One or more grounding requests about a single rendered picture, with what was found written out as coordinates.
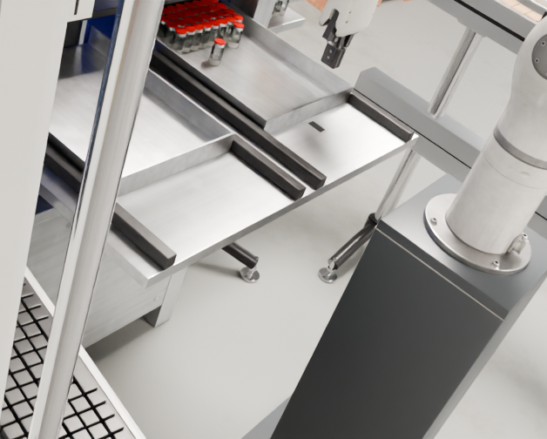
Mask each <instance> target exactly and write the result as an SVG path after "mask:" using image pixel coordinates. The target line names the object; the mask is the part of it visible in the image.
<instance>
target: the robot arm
mask: <svg viewBox="0 0 547 439"><path fill-rule="evenodd" d="M378 1H379V0H327V2H326V5H325V7H324V9H323V12H322V13H321V17H320V20H319V25H320V26H325V25H327V28H326V29H325V31H324V33H323V35H322V38H324V39H325V40H327V45H326V48H325V50H324V52H323V55H322V57H321V62H322V63H324V64H325V65H327V66H328V67H330V68H331V69H335V68H338V67H340V64H341V61H342V59H343V57H344V54H345V52H346V48H348V47H349V45H350V43H351V41H352V39H353V37H354V35H355V34H356V33H358V32H359V31H361V30H365V29H366V28H367V27H368V25H369V23H370V21H371V19H372V16H373V15H374V12H375V8H376V5H377V4H378ZM345 47H346V48H345ZM546 194H547V16H546V17H544V18H543V19H542V20H541V21H540V22H539V23H538V24H537V25H536V26H535V27H534V28H533V29H532V31H531V32H530V34H529V35H528V36H527V37H526V38H525V40H524V42H523V44H522V46H521V48H520V50H519V52H518V54H517V58H516V61H515V64H514V69H513V74H512V84H511V94H510V100H509V103H508V104H507V106H506V108H505V109H504V111H503V114H502V115H501V117H500V118H499V120H498V122H497V123H496V126H495V128H494V129H493V131H492V133H491V134H490V136H489V138H488V140H487V142H486V143H485V145H484V147H483V149H482V151H481V152H480V154H479V156H478V158H477V159H476V162H475V164H474V165H473V166H472V168H471V170H470V172H469V174H468V176H467V178H466V179H465V180H464V182H463V185H462V186H461V188H460V190H459V192H458V193H457V194H453V193H448V194H442V195H438V196H435V197H434V198H433V199H431V200H430V201H429V202H428V204H427V205H426V207H425V209H424V212H423V221H424V224H425V226H426V228H427V230H428V232H429V234H430V236H431V237H432V238H433V239H434V241H435V242H436V243H437V244H438V245H439V246H440V247H441V248H442V249H443V250H444V251H445V252H447V253H448V254H450V255H451V256H452V257H454V258H455V259H457V260H459V261H461V262H462V263H464V264H465V265H467V266H469V267H473V268H475V269H477V270H480V271H483V272H486V273H489V274H515V273H518V272H520V271H522V270H523V269H524V268H525V267H526V266H527V264H528V263H529V261H530V257H531V247H530V243H529V241H528V239H527V238H528V236H527V234H525V233H524V232H523V230H524V228H525V227H526V225H527V224H528V222H529V221H530V219H531V217H532V215H533V214H534V212H535V211H536V210H537V208H538V207H539V205H540V203H541V202H542V200H543V199H544V197H545V195H546Z"/></svg>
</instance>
